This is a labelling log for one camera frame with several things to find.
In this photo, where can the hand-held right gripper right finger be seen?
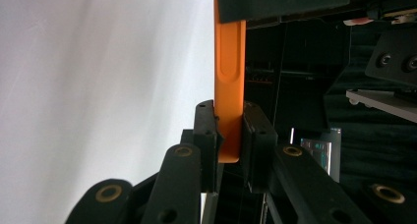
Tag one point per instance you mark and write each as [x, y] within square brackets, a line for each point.
[259, 142]

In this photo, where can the dark curtain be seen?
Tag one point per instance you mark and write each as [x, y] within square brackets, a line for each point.
[370, 145]

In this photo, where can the orange phone case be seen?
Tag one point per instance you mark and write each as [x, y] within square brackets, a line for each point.
[229, 96]

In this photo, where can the monitor with lit screen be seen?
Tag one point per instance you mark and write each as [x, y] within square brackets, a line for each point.
[316, 153]

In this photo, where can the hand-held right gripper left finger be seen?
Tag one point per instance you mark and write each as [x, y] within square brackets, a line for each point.
[205, 125]

